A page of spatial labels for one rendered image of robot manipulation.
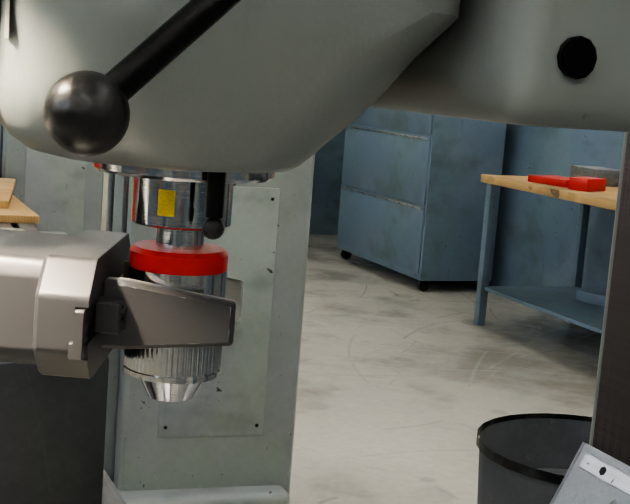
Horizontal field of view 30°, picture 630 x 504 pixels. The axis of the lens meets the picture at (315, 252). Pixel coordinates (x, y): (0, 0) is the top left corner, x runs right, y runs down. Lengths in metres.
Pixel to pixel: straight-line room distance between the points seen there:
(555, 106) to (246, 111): 0.13
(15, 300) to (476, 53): 0.23
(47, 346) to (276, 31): 0.17
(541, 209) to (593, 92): 7.34
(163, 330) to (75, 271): 0.05
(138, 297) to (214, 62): 0.12
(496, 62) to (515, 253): 7.60
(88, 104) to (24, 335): 0.16
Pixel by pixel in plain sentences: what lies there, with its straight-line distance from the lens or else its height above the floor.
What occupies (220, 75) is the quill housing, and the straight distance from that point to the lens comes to 0.48.
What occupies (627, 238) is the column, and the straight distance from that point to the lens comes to 0.86.
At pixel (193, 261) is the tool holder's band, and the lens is 0.55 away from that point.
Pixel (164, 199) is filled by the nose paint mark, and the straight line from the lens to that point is 0.54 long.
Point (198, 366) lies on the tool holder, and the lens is 0.56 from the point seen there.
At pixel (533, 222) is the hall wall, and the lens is 7.93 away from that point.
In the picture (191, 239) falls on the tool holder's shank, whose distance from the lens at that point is 0.56.
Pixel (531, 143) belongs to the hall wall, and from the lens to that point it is 7.99.
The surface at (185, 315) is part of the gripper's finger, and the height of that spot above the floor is 1.24.
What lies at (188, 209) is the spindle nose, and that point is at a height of 1.29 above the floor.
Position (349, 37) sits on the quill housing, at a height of 1.37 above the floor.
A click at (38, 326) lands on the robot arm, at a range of 0.52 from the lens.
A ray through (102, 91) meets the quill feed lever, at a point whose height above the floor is 1.34.
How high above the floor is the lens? 1.35
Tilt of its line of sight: 8 degrees down
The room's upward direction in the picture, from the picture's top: 4 degrees clockwise
